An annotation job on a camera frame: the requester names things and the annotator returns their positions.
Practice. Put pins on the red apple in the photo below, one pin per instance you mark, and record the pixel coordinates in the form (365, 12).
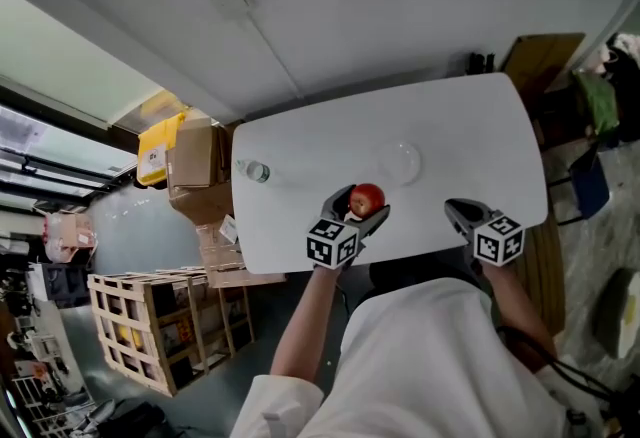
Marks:
(367, 200)

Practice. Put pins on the clear plastic water bottle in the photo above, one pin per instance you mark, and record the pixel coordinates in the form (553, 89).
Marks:
(252, 170)

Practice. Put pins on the person's dark trousers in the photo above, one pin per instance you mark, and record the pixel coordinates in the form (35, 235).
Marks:
(400, 271)

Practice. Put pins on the black window frame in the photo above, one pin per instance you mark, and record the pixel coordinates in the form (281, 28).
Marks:
(40, 166)

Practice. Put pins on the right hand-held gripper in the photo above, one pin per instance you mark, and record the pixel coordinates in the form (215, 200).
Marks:
(500, 241)

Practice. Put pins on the blue chair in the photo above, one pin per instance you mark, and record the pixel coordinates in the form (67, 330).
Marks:
(590, 186)

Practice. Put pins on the small cardboard box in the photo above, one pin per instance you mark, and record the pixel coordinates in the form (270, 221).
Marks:
(195, 156)

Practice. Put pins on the person in white shirt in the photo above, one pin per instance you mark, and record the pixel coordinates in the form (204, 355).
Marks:
(425, 366)

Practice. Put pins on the bag of pink goods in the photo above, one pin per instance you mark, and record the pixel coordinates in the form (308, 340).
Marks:
(70, 236)

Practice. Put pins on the wooden slat panel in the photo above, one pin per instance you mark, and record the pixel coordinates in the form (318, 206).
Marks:
(542, 276)

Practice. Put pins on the large cardboard box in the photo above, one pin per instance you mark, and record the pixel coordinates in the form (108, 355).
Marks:
(202, 206)

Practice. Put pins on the black bag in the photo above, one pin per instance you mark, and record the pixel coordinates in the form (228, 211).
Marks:
(627, 91)

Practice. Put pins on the green bag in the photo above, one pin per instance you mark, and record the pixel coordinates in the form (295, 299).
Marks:
(597, 101)

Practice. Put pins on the white wall conduit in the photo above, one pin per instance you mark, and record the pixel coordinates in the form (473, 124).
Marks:
(275, 58)

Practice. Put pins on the person's left forearm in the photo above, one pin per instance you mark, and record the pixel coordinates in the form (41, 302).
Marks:
(305, 326)

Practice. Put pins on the round grey stool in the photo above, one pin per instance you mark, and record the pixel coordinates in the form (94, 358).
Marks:
(617, 313)

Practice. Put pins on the clear glass plate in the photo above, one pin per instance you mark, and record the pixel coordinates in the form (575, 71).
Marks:
(400, 163)

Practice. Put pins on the small black object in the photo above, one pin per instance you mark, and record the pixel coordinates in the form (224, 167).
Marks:
(481, 63)

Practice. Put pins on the white labelled packet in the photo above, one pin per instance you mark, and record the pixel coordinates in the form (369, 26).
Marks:
(228, 228)

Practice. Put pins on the wooden slat crate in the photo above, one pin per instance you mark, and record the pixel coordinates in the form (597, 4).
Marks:
(145, 321)

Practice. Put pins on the flattened cardboard box stack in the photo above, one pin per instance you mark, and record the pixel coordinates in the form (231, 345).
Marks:
(225, 261)

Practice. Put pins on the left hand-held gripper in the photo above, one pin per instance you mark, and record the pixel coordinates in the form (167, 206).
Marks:
(330, 243)

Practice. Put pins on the person's right forearm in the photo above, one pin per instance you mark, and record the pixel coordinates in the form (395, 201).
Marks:
(520, 311)

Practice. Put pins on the white wall socket box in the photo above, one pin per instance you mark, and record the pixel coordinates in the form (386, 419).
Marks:
(232, 1)

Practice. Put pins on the brown cardboard panel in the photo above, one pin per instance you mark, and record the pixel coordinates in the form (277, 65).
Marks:
(545, 58)

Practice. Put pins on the yellow plastic bin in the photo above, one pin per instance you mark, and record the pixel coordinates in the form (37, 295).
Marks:
(157, 151)

